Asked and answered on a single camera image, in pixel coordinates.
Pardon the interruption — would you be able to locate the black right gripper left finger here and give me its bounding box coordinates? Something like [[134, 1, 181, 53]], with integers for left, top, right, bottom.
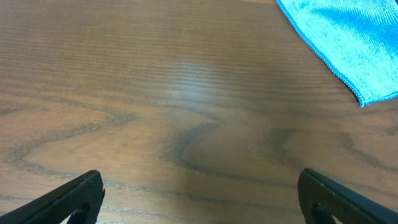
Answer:
[[1, 170, 105, 224]]

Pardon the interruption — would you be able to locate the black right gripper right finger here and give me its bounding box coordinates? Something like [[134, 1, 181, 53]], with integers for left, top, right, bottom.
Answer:
[[297, 169, 397, 224]]

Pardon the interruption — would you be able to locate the blue microfiber cloth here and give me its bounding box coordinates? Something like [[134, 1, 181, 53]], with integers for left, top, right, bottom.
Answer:
[[276, 0, 397, 107]]

